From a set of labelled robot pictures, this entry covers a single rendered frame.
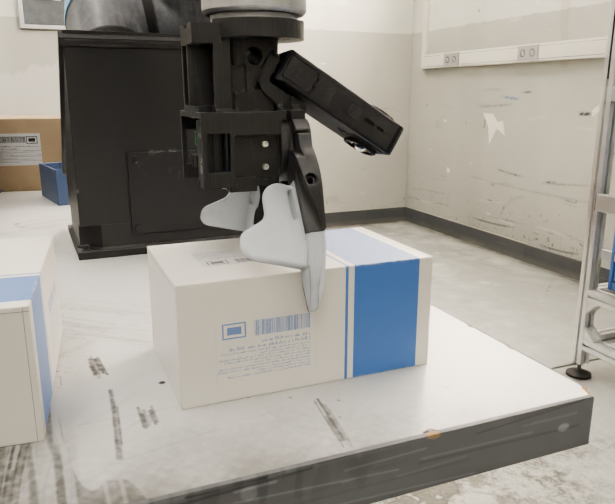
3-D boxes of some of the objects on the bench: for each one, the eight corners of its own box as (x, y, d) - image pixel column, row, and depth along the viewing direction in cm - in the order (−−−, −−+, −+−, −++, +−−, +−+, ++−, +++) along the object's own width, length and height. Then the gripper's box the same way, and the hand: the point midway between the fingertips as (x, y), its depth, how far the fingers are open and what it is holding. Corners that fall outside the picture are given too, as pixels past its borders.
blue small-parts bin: (133, 188, 145) (131, 157, 143) (156, 196, 133) (154, 163, 131) (42, 195, 134) (38, 163, 132) (58, 205, 122) (54, 170, 120)
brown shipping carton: (-32, 193, 137) (-42, 119, 134) (-10, 180, 158) (-18, 115, 154) (110, 188, 145) (105, 117, 141) (113, 176, 165) (109, 114, 162)
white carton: (359, 316, 61) (361, 226, 59) (427, 363, 51) (433, 256, 48) (153, 347, 54) (146, 246, 52) (181, 410, 43) (174, 285, 41)
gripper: (160, 32, 52) (174, 263, 57) (221, 0, 34) (234, 338, 39) (259, 34, 55) (264, 253, 60) (360, 7, 38) (355, 319, 43)
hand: (285, 283), depth 51 cm, fingers closed on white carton, 14 cm apart
